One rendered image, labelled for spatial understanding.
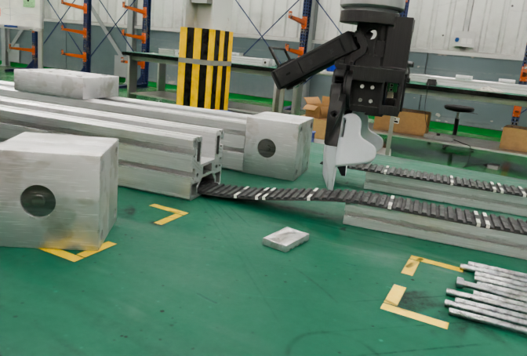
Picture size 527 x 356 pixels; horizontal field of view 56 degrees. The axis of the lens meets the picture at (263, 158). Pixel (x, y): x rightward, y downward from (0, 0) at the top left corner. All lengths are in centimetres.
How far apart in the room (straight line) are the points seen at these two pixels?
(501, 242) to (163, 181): 42
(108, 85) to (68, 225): 55
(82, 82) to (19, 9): 540
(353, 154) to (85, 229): 30
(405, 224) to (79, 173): 38
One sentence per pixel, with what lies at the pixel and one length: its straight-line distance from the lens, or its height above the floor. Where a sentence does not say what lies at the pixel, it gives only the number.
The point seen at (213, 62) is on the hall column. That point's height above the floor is 85.
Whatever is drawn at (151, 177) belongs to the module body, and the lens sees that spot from 68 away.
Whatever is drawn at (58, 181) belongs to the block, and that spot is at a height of 85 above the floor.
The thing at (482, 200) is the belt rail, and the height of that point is 79.
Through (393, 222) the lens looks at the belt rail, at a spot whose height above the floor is 79.
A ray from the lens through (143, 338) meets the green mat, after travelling 38.
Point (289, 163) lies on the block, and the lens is 80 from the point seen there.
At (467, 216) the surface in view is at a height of 81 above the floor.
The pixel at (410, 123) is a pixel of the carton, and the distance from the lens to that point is 562.
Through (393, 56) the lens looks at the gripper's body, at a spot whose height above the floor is 99.
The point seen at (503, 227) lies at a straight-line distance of 63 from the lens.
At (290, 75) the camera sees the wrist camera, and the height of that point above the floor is 96.
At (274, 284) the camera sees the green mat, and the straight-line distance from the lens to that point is 46.
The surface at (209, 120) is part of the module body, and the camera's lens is 84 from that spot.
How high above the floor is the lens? 98
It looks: 12 degrees down
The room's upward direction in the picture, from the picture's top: 5 degrees clockwise
